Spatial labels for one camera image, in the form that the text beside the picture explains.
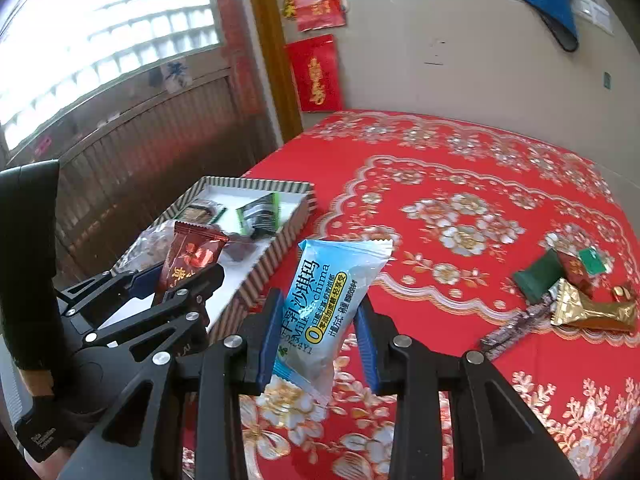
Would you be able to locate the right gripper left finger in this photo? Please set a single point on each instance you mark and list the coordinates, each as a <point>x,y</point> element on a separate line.
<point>140,435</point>

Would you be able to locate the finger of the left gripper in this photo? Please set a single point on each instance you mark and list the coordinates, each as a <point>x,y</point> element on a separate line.
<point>99,297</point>
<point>189,296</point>

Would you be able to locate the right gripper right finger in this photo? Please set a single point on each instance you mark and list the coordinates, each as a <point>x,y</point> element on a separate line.
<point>496,435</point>

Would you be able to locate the red foil snack packet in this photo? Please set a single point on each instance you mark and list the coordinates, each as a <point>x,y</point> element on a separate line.
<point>193,249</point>

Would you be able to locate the clear bag of dried snacks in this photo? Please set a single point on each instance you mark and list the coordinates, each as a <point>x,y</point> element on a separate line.
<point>149,249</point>

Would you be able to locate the dark candy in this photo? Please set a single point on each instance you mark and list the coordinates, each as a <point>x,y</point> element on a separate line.
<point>238,249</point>

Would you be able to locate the clear packet of round biscuits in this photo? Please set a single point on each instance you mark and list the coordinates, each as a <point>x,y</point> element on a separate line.
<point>201,211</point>

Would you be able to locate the green black snack packet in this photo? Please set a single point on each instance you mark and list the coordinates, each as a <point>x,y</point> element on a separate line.
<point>260,217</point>

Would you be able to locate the dark brown chocolate bar wrapper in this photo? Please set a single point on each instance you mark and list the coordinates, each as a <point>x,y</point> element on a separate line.
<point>520,325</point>

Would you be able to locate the light blue sachima packet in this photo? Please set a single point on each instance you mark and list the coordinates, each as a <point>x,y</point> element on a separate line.
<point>330,281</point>

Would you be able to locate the gold foil snack packet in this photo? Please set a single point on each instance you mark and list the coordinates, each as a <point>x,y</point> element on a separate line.
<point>575,309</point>

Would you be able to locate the dark green snack packet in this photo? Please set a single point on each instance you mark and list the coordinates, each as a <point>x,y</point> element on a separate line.
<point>540,276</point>

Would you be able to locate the small red brown snack packet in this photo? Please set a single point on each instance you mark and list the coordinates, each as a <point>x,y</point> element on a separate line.
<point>576,273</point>

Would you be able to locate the small green jelly cup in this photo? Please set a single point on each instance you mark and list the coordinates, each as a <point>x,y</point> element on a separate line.
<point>592,261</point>

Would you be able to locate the striped white cardboard box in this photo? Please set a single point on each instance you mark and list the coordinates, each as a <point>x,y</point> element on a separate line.
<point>248,262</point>

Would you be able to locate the small gold wrapped candy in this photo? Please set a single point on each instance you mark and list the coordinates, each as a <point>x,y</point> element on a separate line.
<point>624,292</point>

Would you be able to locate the red floral tablecloth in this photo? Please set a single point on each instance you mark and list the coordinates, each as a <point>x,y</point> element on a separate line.
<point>466,207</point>

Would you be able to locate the red paper bag lower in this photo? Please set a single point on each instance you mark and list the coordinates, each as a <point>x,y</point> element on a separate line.
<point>314,64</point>

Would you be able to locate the glass block window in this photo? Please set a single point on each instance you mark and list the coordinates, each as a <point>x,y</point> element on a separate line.
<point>56,53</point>

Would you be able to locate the wooden door frame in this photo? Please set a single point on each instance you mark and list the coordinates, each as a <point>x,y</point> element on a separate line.
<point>281,84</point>

